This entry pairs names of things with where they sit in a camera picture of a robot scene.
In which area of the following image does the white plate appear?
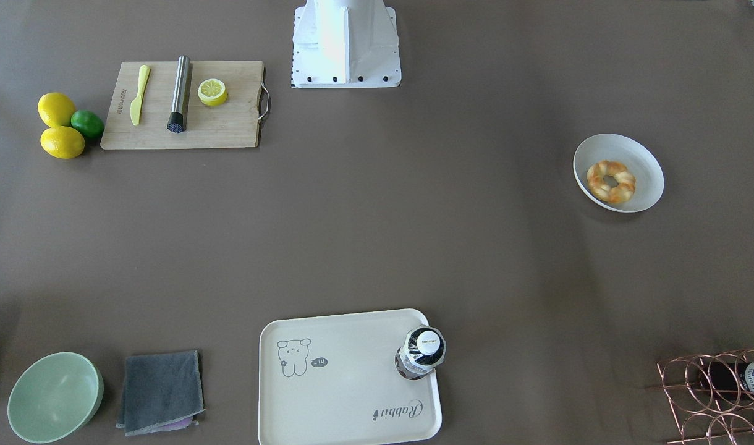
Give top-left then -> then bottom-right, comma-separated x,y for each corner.
572,134 -> 665,213

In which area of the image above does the twisted glazed donut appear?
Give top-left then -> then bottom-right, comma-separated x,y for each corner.
587,159 -> 637,205

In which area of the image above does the cream rabbit tray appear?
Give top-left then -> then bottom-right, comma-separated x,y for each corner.
258,308 -> 443,444

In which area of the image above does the dark drink bottle white cap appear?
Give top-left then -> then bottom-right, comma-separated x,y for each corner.
394,326 -> 447,380

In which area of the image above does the wooden cutting board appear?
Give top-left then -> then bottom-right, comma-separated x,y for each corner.
100,60 -> 265,150

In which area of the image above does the half lemon slice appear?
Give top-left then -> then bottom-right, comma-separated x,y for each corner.
197,78 -> 228,107

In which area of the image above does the steel cylinder muddler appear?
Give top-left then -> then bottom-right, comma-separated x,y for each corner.
167,54 -> 191,134

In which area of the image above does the grey folded cloth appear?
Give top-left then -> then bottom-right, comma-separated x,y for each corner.
116,350 -> 205,436

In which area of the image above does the yellow plastic knife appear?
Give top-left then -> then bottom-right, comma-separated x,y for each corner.
129,64 -> 151,126

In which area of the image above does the green lime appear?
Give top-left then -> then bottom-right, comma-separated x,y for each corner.
70,109 -> 105,140

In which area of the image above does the lower yellow lemon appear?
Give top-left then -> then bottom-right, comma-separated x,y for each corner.
40,126 -> 86,159

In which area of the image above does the yellow lemon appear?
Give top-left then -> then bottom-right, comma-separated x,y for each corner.
40,126 -> 86,159
37,92 -> 77,127

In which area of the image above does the upper yellow lemon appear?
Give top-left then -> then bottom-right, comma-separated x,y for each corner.
37,92 -> 77,127

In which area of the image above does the green bowl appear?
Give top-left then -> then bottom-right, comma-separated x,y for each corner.
7,352 -> 104,443

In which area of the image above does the dark bottle in rack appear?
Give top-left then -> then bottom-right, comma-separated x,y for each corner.
701,362 -> 754,402

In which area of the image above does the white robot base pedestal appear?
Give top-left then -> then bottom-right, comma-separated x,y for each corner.
290,1 -> 402,88

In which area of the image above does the copper wire bottle rack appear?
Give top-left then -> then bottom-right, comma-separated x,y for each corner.
657,349 -> 754,444

